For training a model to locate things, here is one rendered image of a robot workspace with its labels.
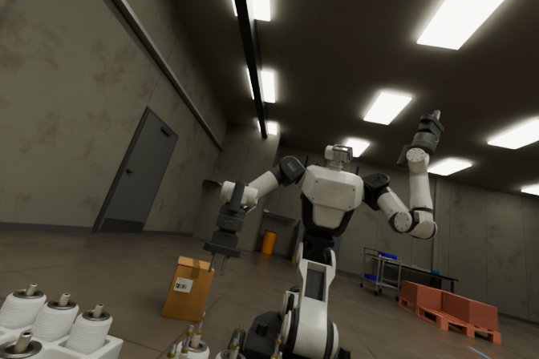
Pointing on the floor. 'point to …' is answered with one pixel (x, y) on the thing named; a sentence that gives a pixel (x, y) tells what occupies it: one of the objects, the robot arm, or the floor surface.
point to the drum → (269, 242)
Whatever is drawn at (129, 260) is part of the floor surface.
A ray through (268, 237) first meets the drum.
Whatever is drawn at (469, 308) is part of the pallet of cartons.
